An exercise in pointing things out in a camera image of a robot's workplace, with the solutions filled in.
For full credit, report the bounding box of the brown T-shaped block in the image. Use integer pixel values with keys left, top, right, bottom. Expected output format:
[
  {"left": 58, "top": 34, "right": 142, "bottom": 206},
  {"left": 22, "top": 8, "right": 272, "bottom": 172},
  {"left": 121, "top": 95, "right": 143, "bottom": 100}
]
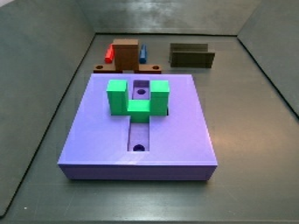
[{"left": 94, "top": 38, "right": 162, "bottom": 74}]

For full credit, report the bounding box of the purple slotted base board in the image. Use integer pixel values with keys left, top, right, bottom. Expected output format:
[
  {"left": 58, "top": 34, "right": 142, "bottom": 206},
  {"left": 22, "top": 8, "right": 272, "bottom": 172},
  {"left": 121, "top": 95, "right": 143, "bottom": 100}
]
[{"left": 59, "top": 73, "right": 218, "bottom": 180}]

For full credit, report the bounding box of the green U-shaped block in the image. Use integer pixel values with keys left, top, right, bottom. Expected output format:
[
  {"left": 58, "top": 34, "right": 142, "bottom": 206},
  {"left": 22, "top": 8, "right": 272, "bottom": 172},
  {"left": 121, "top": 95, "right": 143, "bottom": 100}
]
[{"left": 107, "top": 80, "right": 171, "bottom": 123}]

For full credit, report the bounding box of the blue peg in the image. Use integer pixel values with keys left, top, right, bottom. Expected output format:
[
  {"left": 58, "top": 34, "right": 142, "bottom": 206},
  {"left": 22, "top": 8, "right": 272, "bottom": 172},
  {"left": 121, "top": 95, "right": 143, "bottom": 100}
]
[{"left": 139, "top": 45, "right": 147, "bottom": 64}]

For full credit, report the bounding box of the red peg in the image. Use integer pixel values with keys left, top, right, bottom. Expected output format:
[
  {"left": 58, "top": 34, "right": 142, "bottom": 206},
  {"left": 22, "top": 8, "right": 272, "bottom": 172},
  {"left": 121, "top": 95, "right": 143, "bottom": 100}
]
[{"left": 106, "top": 44, "right": 115, "bottom": 64}]

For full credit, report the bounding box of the dark grey bracket block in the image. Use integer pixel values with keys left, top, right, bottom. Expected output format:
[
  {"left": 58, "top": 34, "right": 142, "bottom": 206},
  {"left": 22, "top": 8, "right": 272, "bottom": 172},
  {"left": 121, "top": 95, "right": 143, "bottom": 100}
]
[{"left": 170, "top": 43, "right": 215, "bottom": 68}]

